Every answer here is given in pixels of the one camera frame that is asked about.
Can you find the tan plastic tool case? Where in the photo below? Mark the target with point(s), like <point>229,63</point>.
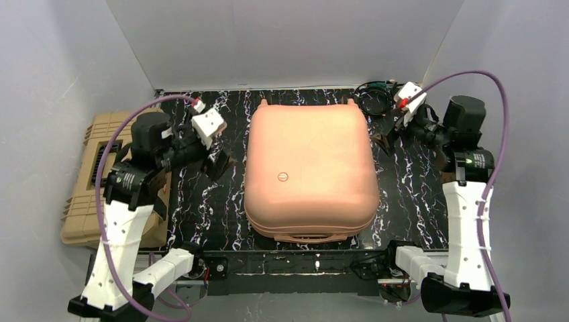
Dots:
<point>79,223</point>

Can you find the pink suitcase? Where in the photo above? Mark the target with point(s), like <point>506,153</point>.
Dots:
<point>310,175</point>

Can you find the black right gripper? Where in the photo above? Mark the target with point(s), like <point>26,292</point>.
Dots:
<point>400,131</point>

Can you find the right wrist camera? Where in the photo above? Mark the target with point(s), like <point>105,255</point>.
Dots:
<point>408,99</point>

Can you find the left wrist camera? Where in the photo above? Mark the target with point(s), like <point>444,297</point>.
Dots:
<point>207,122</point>

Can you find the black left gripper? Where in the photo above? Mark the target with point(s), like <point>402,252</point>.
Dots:
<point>207,159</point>

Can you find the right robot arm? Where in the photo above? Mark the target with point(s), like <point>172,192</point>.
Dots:
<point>466,284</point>

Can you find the aluminium frame rail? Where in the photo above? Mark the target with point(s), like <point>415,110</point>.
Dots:
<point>287,271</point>

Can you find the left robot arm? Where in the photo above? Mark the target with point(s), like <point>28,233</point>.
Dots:
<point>114,291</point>

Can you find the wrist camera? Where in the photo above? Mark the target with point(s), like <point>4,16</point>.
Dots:
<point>408,99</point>
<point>207,122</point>

